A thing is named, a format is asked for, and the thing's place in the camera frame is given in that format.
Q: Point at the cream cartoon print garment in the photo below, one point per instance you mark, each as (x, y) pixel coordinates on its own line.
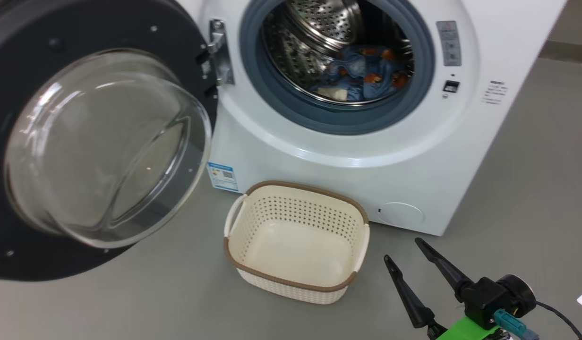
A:
(332, 93)

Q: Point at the small printed text sticker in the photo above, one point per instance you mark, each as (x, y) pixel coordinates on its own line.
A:
(495, 92)

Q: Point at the blue cartoon print garment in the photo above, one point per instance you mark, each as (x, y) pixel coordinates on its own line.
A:
(357, 71)

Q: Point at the stainless steel washing machine drum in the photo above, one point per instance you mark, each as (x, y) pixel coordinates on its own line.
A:
(319, 19)

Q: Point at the black round glass washer door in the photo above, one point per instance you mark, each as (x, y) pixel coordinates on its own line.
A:
(17, 47)

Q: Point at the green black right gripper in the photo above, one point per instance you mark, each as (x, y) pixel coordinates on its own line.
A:
(484, 297)

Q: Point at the white paper with print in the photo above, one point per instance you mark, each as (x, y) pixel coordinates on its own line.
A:
(223, 176)

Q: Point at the metal door hinge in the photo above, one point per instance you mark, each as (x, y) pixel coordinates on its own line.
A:
(219, 52)

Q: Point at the cream perforated laundry basket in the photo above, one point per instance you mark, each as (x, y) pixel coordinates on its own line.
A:
(295, 255)

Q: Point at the round white filter cover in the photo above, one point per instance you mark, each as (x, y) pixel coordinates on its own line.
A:
(401, 214)

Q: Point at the white front-load washing machine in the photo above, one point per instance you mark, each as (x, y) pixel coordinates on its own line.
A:
(366, 189)

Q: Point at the grey warning sticker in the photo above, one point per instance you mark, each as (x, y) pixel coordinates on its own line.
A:
(449, 43)

